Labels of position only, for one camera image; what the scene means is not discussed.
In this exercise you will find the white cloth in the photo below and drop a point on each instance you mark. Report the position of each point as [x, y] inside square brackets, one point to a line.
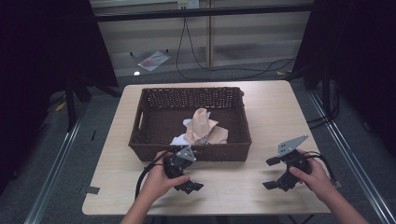
[180, 141]

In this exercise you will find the white wall socket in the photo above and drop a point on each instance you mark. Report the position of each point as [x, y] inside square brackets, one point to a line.
[188, 3]

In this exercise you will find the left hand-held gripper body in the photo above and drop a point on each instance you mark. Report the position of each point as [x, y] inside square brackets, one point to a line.
[186, 154]

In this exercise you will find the yellow tape piece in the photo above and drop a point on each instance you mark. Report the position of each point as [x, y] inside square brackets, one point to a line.
[60, 106]
[280, 72]

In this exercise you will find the person's left hand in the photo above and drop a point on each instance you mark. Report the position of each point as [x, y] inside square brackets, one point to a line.
[157, 183]

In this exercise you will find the grey tape piece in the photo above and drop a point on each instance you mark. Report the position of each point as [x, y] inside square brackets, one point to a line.
[91, 189]

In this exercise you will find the black horizontal bar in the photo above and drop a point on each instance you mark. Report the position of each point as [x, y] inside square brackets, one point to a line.
[202, 13]

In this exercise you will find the beige cloth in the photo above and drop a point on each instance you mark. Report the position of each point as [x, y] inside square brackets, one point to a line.
[200, 124]

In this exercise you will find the clear plastic bag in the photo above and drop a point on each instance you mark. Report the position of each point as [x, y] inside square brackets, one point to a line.
[154, 60]

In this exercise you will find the black curtain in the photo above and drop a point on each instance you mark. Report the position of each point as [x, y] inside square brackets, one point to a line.
[46, 46]
[358, 46]

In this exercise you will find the brown wicker basket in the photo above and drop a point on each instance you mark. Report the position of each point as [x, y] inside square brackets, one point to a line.
[162, 124]

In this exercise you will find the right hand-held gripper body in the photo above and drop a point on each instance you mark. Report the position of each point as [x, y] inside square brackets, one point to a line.
[289, 146]

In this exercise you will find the metal floor rail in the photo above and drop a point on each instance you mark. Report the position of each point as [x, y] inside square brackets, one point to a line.
[358, 168]
[53, 174]

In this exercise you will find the black metal stand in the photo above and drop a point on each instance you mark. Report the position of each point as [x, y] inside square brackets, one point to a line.
[326, 90]
[71, 102]

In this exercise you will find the person's right hand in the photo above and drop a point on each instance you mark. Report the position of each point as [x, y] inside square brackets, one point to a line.
[317, 180]

